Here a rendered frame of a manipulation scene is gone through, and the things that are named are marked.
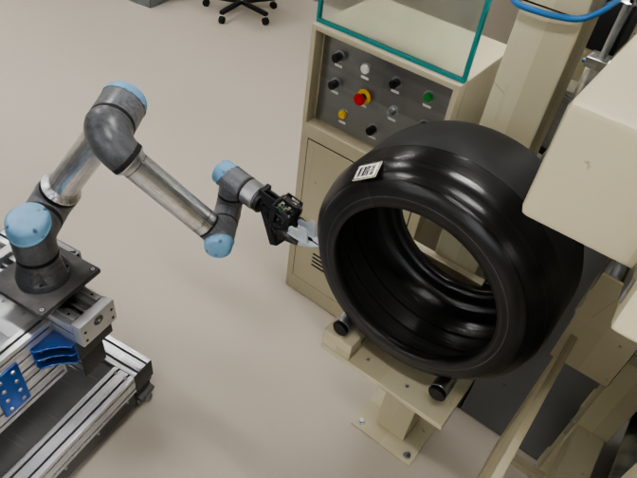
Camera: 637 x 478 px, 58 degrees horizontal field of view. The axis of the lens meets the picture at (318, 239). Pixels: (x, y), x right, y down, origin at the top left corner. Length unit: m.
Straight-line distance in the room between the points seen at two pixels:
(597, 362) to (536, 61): 0.73
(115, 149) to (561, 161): 1.05
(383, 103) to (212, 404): 1.31
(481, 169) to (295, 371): 1.55
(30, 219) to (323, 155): 1.03
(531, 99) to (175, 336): 1.78
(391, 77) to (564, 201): 1.32
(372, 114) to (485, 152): 0.92
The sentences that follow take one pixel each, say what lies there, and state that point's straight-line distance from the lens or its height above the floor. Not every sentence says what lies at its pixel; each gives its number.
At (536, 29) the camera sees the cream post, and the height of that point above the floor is 1.61.
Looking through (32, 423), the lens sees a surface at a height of 0.21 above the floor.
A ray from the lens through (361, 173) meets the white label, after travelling 1.16.
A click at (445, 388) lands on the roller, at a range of 1.41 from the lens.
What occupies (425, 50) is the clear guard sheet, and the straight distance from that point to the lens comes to 1.83.
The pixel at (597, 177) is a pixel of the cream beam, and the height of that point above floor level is 1.72.
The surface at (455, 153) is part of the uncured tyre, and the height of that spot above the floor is 1.45.
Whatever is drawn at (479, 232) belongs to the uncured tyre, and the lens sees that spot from 1.07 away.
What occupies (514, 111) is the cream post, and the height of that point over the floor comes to 1.43.
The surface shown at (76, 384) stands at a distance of 2.25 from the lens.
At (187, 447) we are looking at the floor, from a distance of 2.30.
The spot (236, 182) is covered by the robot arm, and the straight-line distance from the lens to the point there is 1.57.
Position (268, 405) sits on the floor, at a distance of 2.37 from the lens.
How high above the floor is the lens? 2.05
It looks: 43 degrees down
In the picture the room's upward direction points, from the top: 9 degrees clockwise
